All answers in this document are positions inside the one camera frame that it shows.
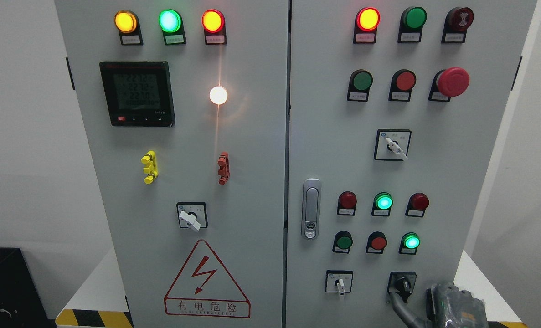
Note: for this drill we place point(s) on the green lit push button lower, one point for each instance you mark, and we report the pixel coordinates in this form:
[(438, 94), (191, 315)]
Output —
[(409, 244)]

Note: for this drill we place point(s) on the grey cabinet door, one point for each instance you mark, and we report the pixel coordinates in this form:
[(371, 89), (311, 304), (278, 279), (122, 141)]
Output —
[(333, 140), (245, 216)]

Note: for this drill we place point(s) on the yellow indicator light top left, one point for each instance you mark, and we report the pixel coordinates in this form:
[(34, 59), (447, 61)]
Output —
[(127, 24)]

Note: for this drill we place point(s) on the red emergency stop mushroom button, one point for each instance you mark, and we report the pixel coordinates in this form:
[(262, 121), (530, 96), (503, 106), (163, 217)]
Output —
[(449, 83)]

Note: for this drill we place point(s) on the black digital power meter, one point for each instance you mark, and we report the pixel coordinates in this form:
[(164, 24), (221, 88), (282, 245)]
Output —
[(138, 93)]

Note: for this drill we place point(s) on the silver cabinet door handle lock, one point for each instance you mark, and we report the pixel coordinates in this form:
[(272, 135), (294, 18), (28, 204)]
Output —
[(311, 196)]

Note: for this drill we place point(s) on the red terminal block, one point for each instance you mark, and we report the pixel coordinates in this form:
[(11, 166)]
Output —
[(223, 170)]

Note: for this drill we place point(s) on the green push button upper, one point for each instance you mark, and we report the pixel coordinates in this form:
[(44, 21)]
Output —
[(359, 86)]

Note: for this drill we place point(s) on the green lit indicator light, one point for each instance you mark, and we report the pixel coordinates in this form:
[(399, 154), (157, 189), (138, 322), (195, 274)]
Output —
[(172, 27), (382, 205)]

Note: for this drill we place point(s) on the white handle rotary switch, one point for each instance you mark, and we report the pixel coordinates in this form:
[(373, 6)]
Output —
[(338, 281), (392, 144), (192, 216)]

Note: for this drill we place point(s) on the red electric hazard warning sticker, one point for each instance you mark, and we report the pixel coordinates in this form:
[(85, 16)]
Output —
[(205, 287)]

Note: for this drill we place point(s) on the red ringed indicator light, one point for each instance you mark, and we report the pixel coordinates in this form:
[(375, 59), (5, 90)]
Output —
[(213, 22), (366, 26)]

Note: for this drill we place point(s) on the red push button lower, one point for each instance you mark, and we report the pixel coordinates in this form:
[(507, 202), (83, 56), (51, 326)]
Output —
[(376, 243)]

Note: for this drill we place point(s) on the red push button upper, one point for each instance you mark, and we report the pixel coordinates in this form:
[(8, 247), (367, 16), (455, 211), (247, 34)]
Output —
[(402, 83)]

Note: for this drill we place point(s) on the red ringed indicator light left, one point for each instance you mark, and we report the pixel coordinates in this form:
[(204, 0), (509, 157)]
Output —
[(213, 22)]

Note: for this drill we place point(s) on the dark red indicator light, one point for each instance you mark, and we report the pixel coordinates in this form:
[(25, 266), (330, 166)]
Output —
[(417, 204), (347, 204)]

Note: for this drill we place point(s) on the right grey cabinet door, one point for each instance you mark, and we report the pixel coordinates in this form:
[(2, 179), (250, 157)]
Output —
[(333, 140)]

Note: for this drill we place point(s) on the black box lower left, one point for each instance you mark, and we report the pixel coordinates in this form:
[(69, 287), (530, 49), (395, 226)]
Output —
[(20, 305)]

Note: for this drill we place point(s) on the green lit indicator light middle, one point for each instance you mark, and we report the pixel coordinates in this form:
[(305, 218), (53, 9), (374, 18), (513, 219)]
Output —
[(382, 205)]

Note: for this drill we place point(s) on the dark red buzzer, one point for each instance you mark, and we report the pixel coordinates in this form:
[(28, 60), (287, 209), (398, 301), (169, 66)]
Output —
[(457, 22)]

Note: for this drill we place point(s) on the red push button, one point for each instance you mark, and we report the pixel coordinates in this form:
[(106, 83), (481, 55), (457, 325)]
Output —
[(402, 83), (376, 243)]

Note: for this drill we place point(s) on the white handle rotary switch lower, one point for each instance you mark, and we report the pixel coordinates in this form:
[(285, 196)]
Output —
[(338, 281)]

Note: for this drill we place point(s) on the white platform with hazard stripes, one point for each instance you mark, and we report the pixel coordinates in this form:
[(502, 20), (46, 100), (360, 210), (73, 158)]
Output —
[(101, 301)]

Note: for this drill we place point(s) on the dark red indicator light right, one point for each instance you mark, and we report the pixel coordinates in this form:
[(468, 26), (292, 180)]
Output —
[(417, 204)]

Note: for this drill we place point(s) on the white glowing indicator light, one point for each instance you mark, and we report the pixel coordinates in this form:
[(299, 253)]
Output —
[(218, 95)]

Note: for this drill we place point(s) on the left grey cabinet door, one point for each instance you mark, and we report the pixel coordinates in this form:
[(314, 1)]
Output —
[(245, 216)]

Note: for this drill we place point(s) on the white handle rotary switch left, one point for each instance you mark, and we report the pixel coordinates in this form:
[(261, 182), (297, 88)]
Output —
[(192, 216)]

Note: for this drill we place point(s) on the dark red indicator light left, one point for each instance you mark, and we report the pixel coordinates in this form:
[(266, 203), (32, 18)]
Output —
[(347, 204)]

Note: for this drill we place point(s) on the red ringed indicator light right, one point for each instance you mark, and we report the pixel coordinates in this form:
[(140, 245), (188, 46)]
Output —
[(366, 26)]

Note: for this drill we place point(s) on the green lit indicator light top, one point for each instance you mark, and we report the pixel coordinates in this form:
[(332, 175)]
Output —
[(172, 27)]

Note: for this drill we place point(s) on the yellow terminal block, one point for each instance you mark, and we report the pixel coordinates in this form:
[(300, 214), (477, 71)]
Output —
[(150, 167)]

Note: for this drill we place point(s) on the dark green indicator light top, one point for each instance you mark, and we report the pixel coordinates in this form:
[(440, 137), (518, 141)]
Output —
[(411, 25)]

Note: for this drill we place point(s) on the white handle rotary switch upper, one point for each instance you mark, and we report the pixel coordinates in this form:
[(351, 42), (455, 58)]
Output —
[(392, 144)]

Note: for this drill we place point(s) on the black knob selector switch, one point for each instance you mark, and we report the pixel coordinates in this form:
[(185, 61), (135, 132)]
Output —
[(402, 283)]

